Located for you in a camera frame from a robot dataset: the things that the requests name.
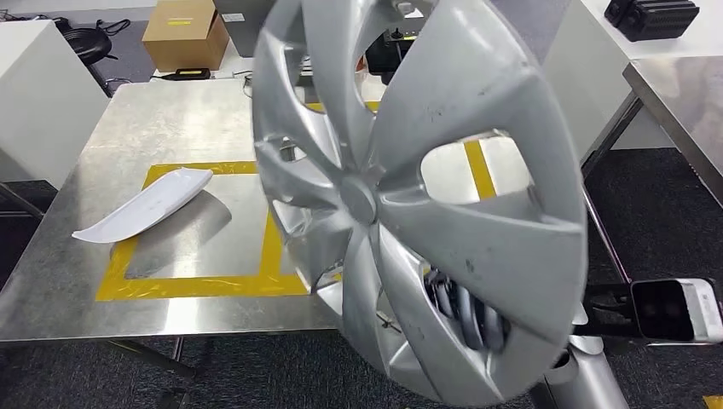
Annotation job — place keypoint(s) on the black yellow-labelled device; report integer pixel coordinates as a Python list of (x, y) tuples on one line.
[(189, 73)]

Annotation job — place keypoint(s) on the black left camera bracket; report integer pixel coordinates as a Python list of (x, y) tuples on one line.
[(172, 398)]

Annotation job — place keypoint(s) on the black right camera bracket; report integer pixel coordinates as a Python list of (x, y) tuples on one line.
[(610, 310)]

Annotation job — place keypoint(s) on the white cabinet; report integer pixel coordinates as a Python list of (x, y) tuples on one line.
[(45, 96)]

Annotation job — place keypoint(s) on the brown cardboard box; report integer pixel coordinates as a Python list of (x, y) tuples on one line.
[(181, 39)]

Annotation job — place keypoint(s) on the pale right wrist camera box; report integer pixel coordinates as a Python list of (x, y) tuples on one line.
[(678, 310)]

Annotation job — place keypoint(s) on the black round stool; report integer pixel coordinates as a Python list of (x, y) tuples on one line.
[(87, 42)]

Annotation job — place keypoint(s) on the black equipment box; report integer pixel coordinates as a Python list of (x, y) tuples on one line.
[(390, 56)]

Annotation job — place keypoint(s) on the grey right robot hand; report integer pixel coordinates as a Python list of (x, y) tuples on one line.
[(474, 322)]

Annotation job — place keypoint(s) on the white table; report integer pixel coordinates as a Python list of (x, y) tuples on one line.
[(593, 73)]

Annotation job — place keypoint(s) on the black ribbed case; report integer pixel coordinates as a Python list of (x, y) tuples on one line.
[(655, 20)]

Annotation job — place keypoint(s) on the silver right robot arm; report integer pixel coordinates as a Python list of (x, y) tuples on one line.
[(587, 378)]

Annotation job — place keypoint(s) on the silver plastic wheel cover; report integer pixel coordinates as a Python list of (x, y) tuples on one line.
[(480, 248)]

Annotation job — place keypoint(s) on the black camera bracket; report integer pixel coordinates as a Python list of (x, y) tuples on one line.
[(172, 398), (610, 310)]

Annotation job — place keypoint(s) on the orange cup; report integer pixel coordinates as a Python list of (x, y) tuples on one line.
[(361, 66)]

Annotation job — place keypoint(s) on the steel workbench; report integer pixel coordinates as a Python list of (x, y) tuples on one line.
[(169, 124), (689, 101), (20, 200)]

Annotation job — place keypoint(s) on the white plastic car part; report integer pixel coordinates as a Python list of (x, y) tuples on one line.
[(152, 203)]

